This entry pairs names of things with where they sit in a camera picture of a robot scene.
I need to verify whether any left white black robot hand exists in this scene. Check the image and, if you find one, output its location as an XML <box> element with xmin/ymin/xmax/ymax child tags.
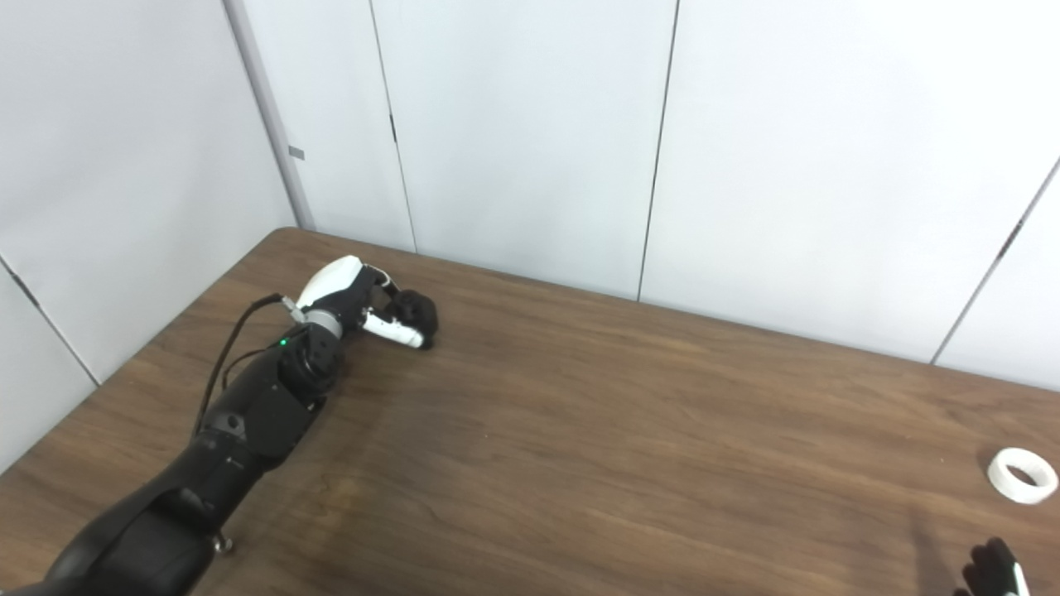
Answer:
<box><xmin>294</xmin><ymin>255</ymin><xmax>427</xmax><ymax>348</ymax></box>

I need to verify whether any round black part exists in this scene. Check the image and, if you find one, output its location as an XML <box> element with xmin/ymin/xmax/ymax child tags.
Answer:
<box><xmin>383</xmin><ymin>290</ymin><xmax>440</xmax><ymax>348</ymax></box>

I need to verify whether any white ring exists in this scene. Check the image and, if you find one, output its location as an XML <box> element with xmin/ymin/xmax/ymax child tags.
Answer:
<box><xmin>987</xmin><ymin>448</ymin><xmax>1060</xmax><ymax>505</ymax></box>

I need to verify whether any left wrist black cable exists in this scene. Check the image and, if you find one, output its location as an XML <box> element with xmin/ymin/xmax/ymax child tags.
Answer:
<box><xmin>192</xmin><ymin>294</ymin><xmax>309</xmax><ymax>440</ymax></box>

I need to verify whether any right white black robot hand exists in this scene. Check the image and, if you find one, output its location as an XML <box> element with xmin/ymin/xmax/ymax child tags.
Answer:
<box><xmin>952</xmin><ymin>538</ymin><xmax>1032</xmax><ymax>596</ymax></box>

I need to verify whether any grey wall corner post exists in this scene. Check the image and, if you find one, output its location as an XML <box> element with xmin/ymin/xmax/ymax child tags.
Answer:
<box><xmin>222</xmin><ymin>0</ymin><xmax>317</xmax><ymax>231</ymax></box>

